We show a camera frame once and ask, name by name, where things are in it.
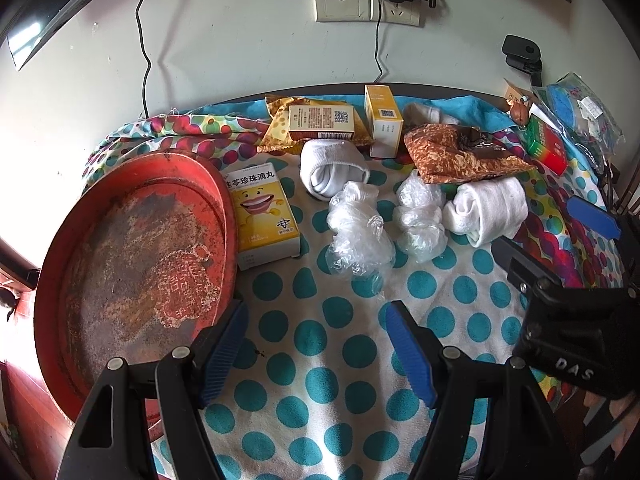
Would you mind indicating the white wall socket plate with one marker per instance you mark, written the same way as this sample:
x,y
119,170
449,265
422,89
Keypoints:
x,y
345,0

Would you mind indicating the polka dot cloth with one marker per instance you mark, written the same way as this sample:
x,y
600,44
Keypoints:
x,y
320,340

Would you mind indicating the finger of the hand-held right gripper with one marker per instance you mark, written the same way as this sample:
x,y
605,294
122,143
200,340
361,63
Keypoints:
x,y
592,220
520,260

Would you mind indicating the clear bag of blue masks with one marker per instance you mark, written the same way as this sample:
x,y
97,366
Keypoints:
x,y
575,105

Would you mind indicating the orange white medicine box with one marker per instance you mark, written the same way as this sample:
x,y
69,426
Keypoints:
x,y
320,120

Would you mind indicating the dark wooden chair back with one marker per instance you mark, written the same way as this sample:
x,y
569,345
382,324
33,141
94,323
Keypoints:
x,y
622,190

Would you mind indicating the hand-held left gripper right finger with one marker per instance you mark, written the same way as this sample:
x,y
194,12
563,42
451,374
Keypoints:
x,y
410,350

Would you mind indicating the black clip mount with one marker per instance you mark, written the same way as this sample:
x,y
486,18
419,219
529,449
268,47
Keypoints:
x,y
522,50

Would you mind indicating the small brown figurine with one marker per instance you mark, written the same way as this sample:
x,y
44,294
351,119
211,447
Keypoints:
x,y
520,112

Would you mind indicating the person's right hand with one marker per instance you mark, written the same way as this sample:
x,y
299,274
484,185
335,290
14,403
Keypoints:
x,y
625,430

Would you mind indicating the white sock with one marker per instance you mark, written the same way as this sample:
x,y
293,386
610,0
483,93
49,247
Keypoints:
x,y
425,112
490,210
330,165

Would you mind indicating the yellow smile-print medicine box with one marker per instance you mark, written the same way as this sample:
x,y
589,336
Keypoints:
x,y
260,210

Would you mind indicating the blue towel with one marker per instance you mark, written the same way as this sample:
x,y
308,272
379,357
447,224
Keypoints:
x,y
480,110

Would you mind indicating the brown snack bag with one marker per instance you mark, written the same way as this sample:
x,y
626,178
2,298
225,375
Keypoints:
x,y
450,152

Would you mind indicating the yellow white carton box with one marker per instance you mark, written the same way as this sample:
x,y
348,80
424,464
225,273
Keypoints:
x,y
382,125

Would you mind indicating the clear plastic glove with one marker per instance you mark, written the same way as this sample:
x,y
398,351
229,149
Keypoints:
x,y
417,220
355,230

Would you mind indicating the green red medicine box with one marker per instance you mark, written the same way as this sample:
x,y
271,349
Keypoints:
x,y
547,147

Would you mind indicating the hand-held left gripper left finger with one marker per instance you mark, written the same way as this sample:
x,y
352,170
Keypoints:
x,y
225,355

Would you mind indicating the red round metal tray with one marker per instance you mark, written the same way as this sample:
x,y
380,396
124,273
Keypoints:
x,y
125,260

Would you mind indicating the yellow snack bag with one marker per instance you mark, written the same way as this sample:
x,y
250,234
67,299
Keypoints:
x,y
277,130

